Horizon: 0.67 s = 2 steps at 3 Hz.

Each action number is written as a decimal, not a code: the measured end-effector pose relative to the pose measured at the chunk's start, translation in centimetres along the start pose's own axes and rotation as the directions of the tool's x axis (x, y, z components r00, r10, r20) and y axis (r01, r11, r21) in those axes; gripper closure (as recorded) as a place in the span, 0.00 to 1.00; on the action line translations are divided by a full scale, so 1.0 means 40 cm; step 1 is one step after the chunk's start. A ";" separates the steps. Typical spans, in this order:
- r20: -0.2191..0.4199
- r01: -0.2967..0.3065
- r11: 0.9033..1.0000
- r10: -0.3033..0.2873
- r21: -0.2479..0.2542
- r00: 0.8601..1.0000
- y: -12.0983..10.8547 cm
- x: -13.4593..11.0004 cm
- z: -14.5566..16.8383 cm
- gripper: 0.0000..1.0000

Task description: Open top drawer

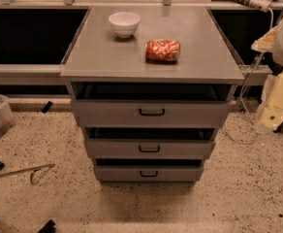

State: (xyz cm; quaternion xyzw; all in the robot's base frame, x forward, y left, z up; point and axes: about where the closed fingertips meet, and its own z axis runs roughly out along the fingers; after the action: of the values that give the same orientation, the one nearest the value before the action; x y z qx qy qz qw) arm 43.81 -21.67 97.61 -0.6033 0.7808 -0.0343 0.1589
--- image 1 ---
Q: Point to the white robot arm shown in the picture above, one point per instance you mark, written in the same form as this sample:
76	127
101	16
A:
272	42

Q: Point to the white ceramic bowl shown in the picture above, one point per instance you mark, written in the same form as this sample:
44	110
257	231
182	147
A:
124	24

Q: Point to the grey middle drawer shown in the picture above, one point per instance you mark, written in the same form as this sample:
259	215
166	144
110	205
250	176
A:
169	143

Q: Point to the metal grabber stick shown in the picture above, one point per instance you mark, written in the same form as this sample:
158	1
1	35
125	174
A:
26	170

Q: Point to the grey drawer cabinet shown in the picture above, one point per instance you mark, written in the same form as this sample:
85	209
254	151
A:
100	56

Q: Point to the grey drawer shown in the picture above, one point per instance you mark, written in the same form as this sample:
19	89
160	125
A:
169	143
162	105
148	170

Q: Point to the black object bottom left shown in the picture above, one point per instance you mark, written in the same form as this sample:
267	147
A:
49	227

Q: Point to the small black block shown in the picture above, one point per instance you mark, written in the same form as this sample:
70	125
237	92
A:
47	107

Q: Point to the crushed red soda can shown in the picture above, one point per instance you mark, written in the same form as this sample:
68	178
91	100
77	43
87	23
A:
162	50

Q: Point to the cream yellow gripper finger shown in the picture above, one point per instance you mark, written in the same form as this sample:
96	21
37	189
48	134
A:
270	111

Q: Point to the grey bottom drawer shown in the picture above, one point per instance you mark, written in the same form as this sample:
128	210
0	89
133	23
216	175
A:
148	170

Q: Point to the grey top drawer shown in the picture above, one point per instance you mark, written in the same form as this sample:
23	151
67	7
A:
162	105

